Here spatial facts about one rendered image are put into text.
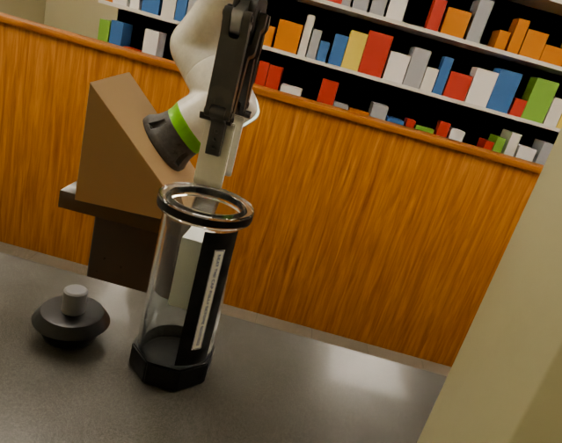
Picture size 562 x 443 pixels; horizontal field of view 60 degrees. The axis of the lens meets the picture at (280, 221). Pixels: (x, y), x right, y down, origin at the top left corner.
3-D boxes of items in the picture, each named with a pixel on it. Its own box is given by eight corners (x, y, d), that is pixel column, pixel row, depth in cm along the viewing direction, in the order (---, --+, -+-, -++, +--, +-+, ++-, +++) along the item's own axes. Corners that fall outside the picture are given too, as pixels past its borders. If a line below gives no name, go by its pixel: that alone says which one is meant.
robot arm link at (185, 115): (178, 108, 124) (242, 68, 121) (205, 160, 121) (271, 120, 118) (155, 90, 111) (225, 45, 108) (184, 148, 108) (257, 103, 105)
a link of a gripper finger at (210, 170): (236, 123, 49) (235, 124, 48) (222, 188, 51) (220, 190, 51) (208, 115, 49) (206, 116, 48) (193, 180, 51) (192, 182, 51)
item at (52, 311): (88, 365, 58) (95, 317, 56) (13, 344, 58) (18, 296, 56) (119, 324, 67) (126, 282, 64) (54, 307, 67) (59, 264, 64)
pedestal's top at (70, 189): (113, 172, 136) (114, 159, 135) (223, 202, 137) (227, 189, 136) (57, 206, 106) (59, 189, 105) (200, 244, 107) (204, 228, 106)
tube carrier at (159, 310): (203, 395, 57) (246, 228, 50) (113, 370, 56) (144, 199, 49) (222, 344, 67) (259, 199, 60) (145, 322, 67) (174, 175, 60)
